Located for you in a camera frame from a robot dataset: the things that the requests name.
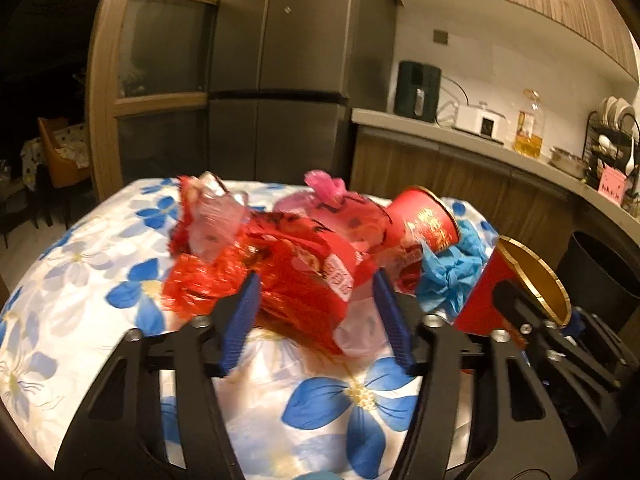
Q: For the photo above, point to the black dish rack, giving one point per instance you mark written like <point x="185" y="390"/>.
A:
<point x="595" y="150"/>

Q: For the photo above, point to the black trash bin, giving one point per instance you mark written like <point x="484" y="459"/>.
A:
<point x="600" y="270"/>

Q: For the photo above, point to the clear plastic bag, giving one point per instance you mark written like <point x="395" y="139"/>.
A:
<point x="215" y="215"/>

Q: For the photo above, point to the grey refrigerator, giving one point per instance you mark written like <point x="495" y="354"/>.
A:
<point x="300" y="35"/>

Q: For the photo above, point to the metal bowl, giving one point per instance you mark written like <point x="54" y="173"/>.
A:
<point x="567" y="162"/>

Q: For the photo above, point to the pink plastic bag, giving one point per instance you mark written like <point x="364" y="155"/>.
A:
<point x="325" y="187"/>

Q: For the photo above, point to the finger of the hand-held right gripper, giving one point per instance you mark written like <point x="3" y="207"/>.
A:
<point x="577" y="321"/>
<point x="515" y="305"/>

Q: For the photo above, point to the dark wall socket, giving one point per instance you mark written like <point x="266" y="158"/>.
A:
<point x="440" y="36"/>

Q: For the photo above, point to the blue floral tablecloth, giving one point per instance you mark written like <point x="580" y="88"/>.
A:
<point x="100" y="270"/>

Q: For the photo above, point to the white electric cooker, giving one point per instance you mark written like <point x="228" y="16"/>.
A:
<point x="480" y="120"/>

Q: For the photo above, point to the white plate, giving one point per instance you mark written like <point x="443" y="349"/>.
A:
<point x="606" y="110"/>
<point x="622" y="110"/>

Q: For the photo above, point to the red crinkled plastic wrapper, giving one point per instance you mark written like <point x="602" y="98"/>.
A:
<point x="280" y="260"/>

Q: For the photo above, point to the dark air fryer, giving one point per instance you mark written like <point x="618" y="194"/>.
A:
<point x="417" y="90"/>

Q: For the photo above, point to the cooking oil bottle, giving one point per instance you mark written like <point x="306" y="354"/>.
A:
<point x="528" y="135"/>

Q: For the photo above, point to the wooden glass door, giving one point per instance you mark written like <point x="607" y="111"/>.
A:
<point x="160" y="35"/>

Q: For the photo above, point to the blue plastic bag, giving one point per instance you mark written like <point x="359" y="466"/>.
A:
<point x="450" y="280"/>

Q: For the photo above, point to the pink utensil holder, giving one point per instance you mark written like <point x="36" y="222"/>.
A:
<point x="612" y="185"/>

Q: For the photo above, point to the white ladle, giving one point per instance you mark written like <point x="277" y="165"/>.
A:
<point x="631" y="157"/>

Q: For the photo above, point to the orange chair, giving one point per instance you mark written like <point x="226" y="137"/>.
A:
<point x="60" y="160"/>

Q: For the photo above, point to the red paper cup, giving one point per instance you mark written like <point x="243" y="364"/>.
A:
<point x="480" y="300"/>
<point x="425" y="225"/>

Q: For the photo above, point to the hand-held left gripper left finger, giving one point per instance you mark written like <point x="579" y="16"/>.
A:
<point x="240" y="320"/>

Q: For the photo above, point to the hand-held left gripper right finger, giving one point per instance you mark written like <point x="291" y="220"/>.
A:
<point x="392" y="320"/>

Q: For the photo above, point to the table with dotted cloth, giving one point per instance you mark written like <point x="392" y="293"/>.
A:
<point x="70" y="142"/>

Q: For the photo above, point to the kitchen counter with wood cabinets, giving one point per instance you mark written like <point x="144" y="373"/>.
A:
<point x="450" y="175"/>

